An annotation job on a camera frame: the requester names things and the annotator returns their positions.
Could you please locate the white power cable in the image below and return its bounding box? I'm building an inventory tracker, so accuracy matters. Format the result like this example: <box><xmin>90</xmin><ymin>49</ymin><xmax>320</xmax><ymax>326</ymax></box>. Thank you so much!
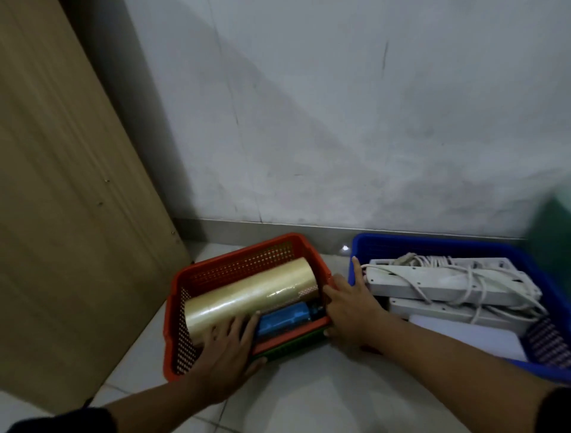
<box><xmin>360</xmin><ymin>252</ymin><xmax>550</xmax><ymax>325</ymax></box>

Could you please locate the clear packing tape roll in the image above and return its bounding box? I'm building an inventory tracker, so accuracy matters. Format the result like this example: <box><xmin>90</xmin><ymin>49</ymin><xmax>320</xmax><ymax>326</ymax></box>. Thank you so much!
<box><xmin>184</xmin><ymin>257</ymin><xmax>319</xmax><ymax>347</ymax></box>

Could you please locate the black left sleeve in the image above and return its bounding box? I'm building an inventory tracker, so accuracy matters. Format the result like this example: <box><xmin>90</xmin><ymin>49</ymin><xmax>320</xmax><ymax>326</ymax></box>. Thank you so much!
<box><xmin>5</xmin><ymin>407</ymin><xmax>119</xmax><ymax>433</ymax></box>

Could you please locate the person's right hand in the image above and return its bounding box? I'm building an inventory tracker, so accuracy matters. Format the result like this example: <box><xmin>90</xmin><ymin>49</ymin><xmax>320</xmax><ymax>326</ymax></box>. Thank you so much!
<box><xmin>322</xmin><ymin>256</ymin><xmax>388</xmax><ymax>355</ymax></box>

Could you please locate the blurred green object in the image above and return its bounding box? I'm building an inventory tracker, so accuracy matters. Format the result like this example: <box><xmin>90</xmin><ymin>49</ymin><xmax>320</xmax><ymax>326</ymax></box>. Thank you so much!
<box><xmin>525</xmin><ymin>176</ymin><xmax>571</xmax><ymax>308</ymax></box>

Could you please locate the white power strip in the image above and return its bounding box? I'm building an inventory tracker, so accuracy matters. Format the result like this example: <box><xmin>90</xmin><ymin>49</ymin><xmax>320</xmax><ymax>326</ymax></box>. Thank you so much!
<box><xmin>365</xmin><ymin>257</ymin><xmax>543</xmax><ymax>308</ymax></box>
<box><xmin>387</xmin><ymin>296</ymin><xmax>537</xmax><ymax>336</ymax></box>

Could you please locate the blue plastic basket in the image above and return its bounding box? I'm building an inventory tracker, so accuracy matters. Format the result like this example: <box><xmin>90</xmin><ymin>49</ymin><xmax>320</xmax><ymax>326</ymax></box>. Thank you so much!
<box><xmin>347</xmin><ymin>232</ymin><xmax>571</xmax><ymax>385</ymax></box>

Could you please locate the green plastic basket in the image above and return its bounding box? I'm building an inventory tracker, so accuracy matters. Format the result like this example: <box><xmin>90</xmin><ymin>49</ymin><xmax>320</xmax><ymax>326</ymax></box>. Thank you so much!
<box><xmin>251</xmin><ymin>327</ymin><xmax>332</xmax><ymax>363</ymax></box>

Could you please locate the person's left hand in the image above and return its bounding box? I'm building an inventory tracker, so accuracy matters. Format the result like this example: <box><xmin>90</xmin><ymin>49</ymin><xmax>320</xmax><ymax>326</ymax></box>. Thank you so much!
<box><xmin>191</xmin><ymin>312</ymin><xmax>269</xmax><ymax>406</ymax></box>

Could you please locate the brown wooden board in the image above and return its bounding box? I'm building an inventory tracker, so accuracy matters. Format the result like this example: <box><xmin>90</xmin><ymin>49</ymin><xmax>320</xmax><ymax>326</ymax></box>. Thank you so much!
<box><xmin>0</xmin><ymin>0</ymin><xmax>192</xmax><ymax>415</ymax></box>

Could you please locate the person's left forearm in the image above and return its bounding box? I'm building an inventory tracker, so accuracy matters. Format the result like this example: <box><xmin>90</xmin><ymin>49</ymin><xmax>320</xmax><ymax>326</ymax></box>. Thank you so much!
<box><xmin>103</xmin><ymin>378</ymin><xmax>215</xmax><ymax>433</ymax></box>

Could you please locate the black right sleeve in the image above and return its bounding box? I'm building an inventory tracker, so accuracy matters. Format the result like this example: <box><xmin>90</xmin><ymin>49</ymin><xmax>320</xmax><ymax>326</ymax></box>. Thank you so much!
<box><xmin>534</xmin><ymin>386</ymin><xmax>571</xmax><ymax>433</ymax></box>

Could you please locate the blue plastic tool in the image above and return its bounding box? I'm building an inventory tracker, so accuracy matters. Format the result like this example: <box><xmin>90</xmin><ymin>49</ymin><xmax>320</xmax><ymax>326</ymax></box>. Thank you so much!
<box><xmin>256</xmin><ymin>302</ymin><xmax>326</xmax><ymax>339</ymax></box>

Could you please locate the person's right forearm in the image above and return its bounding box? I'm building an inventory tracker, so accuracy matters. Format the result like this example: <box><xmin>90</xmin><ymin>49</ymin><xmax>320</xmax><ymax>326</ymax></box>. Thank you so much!
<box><xmin>372</xmin><ymin>310</ymin><xmax>558</xmax><ymax>433</ymax></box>

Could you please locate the white flat box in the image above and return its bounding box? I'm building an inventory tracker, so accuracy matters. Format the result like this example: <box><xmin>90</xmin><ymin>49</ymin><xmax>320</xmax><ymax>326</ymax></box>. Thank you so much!
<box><xmin>408</xmin><ymin>314</ymin><xmax>530</xmax><ymax>363</ymax></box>

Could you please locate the black sleeve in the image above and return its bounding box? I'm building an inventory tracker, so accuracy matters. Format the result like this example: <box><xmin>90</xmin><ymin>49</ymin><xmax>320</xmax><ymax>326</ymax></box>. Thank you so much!
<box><xmin>5</xmin><ymin>407</ymin><xmax>119</xmax><ymax>433</ymax></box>
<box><xmin>534</xmin><ymin>386</ymin><xmax>571</xmax><ymax>433</ymax></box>

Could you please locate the red plastic basket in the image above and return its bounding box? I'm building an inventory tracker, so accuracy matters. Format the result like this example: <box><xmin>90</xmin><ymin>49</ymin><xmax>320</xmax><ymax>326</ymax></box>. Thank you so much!
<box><xmin>162</xmin><ymin>232</ymin><xmax>336</xmax><ymax>383</ymax></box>

